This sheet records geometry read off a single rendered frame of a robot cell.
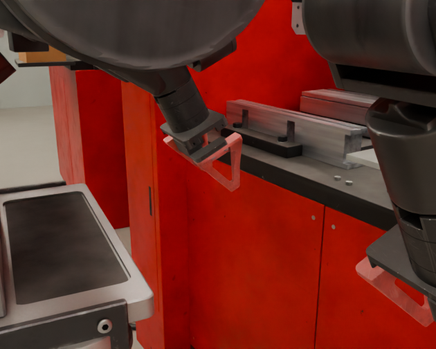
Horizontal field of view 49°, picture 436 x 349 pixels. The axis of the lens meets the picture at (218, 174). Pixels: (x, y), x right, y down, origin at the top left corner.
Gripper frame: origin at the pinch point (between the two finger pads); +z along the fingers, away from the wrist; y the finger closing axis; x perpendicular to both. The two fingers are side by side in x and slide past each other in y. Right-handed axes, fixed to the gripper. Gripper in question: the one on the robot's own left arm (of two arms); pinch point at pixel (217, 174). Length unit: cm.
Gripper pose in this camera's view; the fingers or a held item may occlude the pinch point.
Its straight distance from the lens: 69.6
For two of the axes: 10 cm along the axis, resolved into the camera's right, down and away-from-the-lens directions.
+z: 4.1, 7.9, 4.5
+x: -8.1, 5.5, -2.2
